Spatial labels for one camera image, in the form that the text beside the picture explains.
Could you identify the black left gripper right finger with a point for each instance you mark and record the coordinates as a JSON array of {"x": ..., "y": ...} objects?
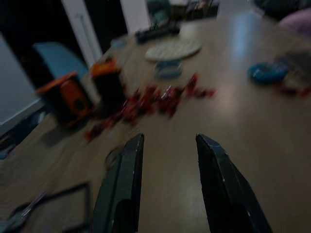
[{"x": 226, "y": 189}]

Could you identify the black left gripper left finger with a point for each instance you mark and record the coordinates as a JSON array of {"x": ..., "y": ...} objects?
[{"x": 126, "y": 184}]

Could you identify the black framed flat tray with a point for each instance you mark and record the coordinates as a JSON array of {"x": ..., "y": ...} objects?
[{"x": 65, "y": 208}]

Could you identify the pile of red toy pieces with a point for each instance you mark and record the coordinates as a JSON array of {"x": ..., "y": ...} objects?
[{"x": 158, "y": 99}]

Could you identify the orange and black toy box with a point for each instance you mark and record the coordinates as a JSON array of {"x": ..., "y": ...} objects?
[{"x": 66, "y": 102}]

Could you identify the black bin with orange lid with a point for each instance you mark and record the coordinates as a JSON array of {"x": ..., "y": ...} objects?
[{"x": 108, "y": 80}]

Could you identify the light blue curved board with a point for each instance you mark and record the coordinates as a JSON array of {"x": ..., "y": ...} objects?
[{"x": 60, "y": 60}]

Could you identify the round pale woven mat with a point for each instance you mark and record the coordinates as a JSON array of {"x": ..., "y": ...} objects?
[{"x": 173, "y": 49}]

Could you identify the black flat device on floor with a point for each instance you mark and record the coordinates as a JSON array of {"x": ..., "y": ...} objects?
[{"x": 158, "y": 32}]

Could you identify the lilac round cushion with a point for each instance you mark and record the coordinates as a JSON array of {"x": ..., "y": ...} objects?
[{"x": 296, "y": 21}]

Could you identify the white door frame post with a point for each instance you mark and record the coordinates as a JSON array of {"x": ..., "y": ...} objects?
[{"x": 81, "y": 29}]

